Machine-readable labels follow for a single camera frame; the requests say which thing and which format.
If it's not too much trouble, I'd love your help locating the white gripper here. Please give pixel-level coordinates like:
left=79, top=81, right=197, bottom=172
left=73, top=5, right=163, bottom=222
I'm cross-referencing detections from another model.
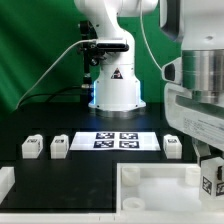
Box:
left=164, top=83, right=224, bottom=165

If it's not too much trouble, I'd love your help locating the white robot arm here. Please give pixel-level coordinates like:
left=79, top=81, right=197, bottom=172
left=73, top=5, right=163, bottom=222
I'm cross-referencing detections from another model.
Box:
left=74, top=0, right=224, bottom=164

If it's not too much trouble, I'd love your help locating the white sheet with markers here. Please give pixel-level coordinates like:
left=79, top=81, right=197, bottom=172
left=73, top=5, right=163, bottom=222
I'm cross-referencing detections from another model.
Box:
left=70, top=131, right=160, bottom=151

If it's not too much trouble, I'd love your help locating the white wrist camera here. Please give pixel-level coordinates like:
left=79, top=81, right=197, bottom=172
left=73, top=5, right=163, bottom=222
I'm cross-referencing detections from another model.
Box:
left=162, top=57, right=182, bottom=85

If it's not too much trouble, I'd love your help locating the white front rail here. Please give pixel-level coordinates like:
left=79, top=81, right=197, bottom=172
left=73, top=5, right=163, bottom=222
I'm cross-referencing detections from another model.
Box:
left=0, top=213, right=224, bottom=224

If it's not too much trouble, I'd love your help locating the black camera on stand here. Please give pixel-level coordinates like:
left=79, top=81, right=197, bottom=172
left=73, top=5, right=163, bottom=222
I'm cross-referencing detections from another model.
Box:
left=77, top=20, right=130, bottom=111

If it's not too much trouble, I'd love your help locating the black cable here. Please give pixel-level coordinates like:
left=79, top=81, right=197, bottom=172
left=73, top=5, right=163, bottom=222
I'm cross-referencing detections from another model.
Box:
left=18, top=86, right=84, bottom=108

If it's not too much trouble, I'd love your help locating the grey camera cable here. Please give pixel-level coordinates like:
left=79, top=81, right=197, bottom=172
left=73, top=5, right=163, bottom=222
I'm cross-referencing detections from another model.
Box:
left=14, top=39, right=98, bottom=109

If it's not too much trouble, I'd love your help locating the white obstacle left bracket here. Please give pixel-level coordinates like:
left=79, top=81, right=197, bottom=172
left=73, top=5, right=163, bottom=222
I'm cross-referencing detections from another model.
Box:
left=0, top=167, right=15, bottom=204

